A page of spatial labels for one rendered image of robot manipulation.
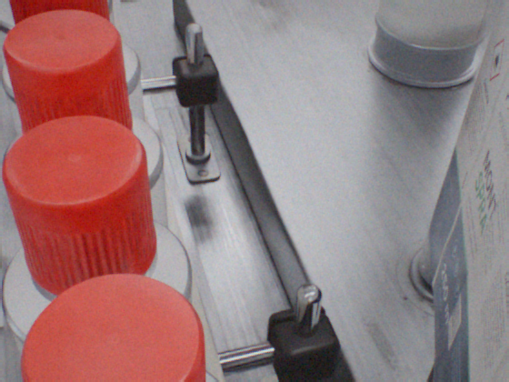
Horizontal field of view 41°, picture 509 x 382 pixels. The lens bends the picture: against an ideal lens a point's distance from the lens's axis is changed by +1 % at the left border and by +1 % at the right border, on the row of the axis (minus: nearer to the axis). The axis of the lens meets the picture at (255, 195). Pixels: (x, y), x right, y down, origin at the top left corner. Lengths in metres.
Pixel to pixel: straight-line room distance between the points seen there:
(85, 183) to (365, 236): 0.29
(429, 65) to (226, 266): 0.22
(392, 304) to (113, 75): 0.24
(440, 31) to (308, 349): 0.29
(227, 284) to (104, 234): 0.30
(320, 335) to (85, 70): 0.18
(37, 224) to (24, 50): 0.06
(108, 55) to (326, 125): 0.32
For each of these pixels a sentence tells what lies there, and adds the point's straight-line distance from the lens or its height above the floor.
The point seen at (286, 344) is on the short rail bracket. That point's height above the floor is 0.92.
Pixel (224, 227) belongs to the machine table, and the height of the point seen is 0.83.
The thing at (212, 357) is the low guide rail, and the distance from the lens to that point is 0.33.
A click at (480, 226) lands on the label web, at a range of 0.28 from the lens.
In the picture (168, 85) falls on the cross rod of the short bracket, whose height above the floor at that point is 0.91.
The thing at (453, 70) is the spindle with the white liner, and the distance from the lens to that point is 0.56.
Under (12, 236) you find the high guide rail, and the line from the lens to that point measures 0.32.
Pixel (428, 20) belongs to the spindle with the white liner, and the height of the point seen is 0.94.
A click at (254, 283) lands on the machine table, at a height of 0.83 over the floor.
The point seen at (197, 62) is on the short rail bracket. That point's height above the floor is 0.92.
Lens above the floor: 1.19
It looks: 45 degrees down
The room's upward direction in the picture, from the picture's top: 3 degrees clockwise
